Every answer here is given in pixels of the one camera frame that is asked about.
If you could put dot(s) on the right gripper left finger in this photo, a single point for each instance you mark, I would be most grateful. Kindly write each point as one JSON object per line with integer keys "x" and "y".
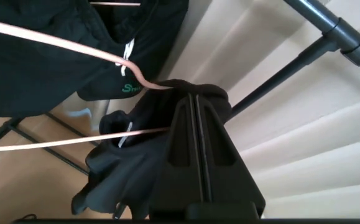
{"x": 170, "y": 186}

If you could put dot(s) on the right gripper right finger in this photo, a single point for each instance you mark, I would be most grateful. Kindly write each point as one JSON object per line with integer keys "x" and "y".
{"x": 235, "y": 186}

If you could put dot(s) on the black garment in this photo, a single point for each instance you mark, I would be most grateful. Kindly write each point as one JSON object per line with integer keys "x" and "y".
{"x": 130, "y": 174}

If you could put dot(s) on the black shorts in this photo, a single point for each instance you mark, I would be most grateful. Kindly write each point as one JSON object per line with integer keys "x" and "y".
{"x": 27, "y": 77}

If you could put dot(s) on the black clothes rack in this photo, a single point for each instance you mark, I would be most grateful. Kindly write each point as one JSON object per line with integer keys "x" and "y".
{"x": 347, "y": 34}

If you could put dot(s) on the beige curtain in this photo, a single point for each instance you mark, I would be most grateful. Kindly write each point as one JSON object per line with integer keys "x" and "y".
{"x": 291, "y": 140}

